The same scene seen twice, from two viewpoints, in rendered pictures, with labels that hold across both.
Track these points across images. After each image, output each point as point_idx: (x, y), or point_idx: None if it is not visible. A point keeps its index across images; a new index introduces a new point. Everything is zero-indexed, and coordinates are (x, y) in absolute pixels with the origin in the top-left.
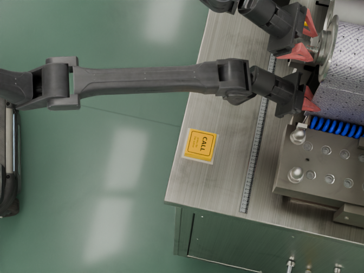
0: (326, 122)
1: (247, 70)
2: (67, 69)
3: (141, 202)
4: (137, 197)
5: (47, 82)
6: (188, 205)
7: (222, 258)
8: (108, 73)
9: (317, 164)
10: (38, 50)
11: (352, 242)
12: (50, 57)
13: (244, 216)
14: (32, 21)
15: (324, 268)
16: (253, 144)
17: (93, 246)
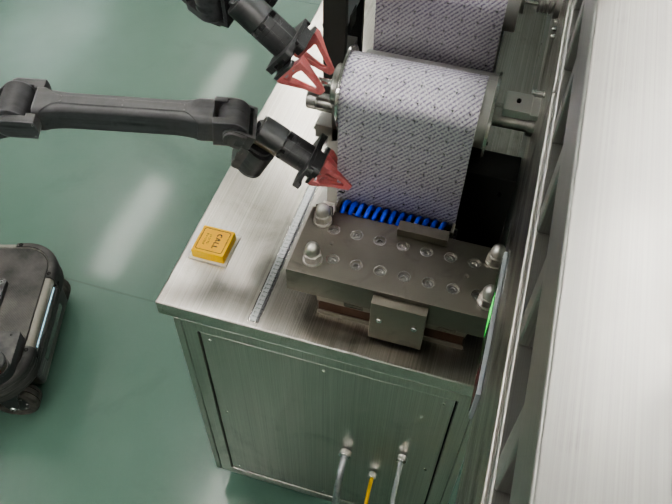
0: (360, 204)
1: (254, 116)
2: (33, 92)
3: (192, 409)
4: (189, 404)
5: (2, 97)
6: (184, 308)
7: (271, 462)
8: (78, 96)
9: (342, 248)
10: (108, 241)
11: (392, 366)
12: (15, 78)
13: (253, 326)
14: (109, 214)
15: (388, 461)
16: (281, 250)
17: (123, 457)
